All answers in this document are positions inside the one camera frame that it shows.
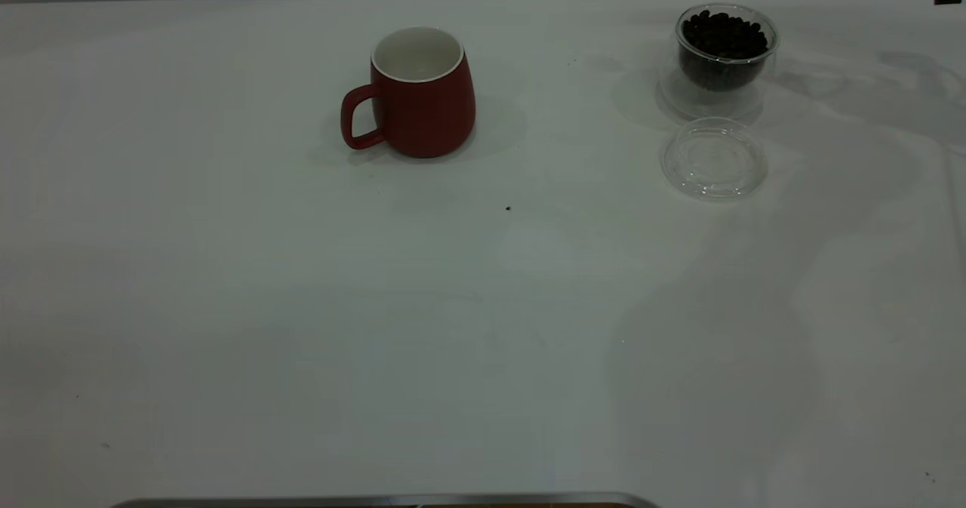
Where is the pile of coffee beans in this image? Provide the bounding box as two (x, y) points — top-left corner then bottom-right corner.
(681, 10), (770, 91)

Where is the clear round glass lid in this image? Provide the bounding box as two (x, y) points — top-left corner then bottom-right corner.
(661, 117), (769, 202)

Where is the clear double-wall glass cup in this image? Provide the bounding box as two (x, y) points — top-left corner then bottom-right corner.
(658, 3), (780, 122)

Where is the red ceramic mug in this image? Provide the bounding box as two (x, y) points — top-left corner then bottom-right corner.
(340, 26), (478, 159)

